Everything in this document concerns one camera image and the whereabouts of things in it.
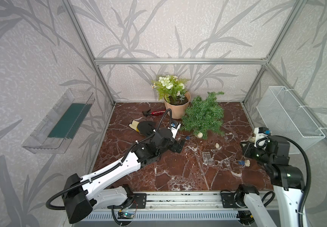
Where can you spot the clear plastic wall tray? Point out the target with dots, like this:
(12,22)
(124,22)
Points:
(58,128)

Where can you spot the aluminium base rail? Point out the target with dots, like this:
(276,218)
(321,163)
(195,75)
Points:
(178,206)

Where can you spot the clear plastic battery box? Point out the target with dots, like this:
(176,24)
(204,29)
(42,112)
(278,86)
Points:
(207,159)

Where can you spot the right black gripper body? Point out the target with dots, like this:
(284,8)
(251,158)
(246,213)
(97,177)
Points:
(251,152)

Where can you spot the potted white flower plant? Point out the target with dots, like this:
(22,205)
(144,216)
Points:
(173,91)

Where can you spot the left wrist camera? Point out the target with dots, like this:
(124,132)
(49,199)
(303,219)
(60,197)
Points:
(174,128)

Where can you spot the black work glove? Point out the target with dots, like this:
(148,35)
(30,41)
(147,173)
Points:
(145,128)

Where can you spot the rattan ball string lights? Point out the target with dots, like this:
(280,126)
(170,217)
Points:
(225,152)

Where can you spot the small green christmas tree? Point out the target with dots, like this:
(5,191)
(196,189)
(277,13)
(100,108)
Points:
(204,116)

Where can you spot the green circuit board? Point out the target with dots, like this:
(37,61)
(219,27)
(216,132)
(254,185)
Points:
(125,215)

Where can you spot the white wire mesh basket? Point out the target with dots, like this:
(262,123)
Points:
(285,116)

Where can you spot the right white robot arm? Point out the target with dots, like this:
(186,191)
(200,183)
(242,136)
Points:
(291,187)

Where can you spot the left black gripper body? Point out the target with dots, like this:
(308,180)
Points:
(173,146)

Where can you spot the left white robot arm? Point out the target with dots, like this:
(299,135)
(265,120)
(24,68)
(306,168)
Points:
(82,195)

